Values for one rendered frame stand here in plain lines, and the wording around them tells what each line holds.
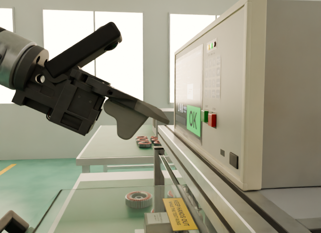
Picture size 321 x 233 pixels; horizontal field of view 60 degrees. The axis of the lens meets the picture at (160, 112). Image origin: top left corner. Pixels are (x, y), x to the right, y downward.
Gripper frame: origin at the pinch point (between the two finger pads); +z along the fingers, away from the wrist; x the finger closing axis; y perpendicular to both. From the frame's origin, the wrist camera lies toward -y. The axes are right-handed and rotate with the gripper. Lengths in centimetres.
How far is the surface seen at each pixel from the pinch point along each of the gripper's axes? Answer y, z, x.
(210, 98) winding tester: -5.1, 5.6, 2.0
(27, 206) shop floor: 154, -51, -257
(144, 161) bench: 40, 26, -154
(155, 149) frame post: 11.2, 8.7, -38.2
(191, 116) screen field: -1.6, 7.1, -10.2
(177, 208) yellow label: 10.5, 6.6, 6.7
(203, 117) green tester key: -2.2, 6.3, 0.4
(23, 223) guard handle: 20.7, -11.1, 4.7
